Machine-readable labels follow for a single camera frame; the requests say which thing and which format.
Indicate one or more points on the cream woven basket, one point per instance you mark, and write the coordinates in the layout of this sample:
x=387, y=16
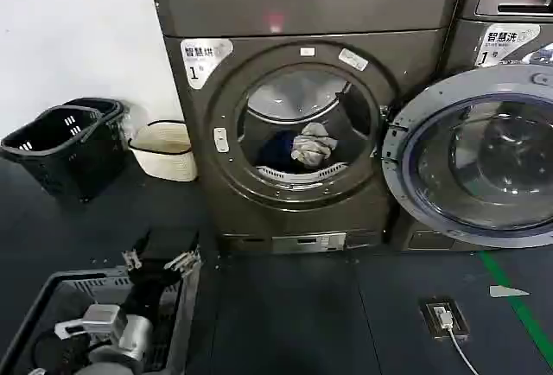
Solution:
x=166, y=154

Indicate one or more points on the light grey crumpled garment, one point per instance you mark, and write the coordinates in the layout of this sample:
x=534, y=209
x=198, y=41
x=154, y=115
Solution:
x=313, y=146

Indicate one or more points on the floor power socket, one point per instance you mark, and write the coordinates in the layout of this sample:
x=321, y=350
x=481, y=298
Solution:
x=458, y=327

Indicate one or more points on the grey plastic crate basket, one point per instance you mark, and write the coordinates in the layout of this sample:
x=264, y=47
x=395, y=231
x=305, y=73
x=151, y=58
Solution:
x=190, y=306

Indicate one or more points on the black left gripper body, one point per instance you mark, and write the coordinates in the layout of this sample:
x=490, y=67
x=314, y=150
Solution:
x=149, y=288

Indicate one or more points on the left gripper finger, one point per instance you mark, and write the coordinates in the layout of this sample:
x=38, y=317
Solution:
x=132, y=259
x=181, y=259

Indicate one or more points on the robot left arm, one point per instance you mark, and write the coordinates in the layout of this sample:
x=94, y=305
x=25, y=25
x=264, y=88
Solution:
x=125, y=340

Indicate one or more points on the grey front-load dryer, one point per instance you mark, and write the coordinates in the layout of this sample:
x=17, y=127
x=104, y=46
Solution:
x=302, y=8

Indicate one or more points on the green floor tape stripe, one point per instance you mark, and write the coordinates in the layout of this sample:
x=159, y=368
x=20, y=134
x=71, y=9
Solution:
x=514, y=297

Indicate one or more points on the grey washing machine with label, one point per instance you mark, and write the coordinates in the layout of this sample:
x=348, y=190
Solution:
x=468, y=42

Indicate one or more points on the large black plastic laundry basket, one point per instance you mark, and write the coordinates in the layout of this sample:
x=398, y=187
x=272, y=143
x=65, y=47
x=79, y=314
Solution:
x=56, y=154

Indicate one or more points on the white floor tape piece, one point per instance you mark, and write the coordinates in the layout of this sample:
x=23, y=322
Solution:
x=505, y=291

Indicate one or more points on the dark blue garment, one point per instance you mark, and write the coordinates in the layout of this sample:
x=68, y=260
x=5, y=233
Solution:
x=276, y=150

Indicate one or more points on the round glass dryer door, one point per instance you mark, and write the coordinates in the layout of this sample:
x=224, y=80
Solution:
x=432, y=167

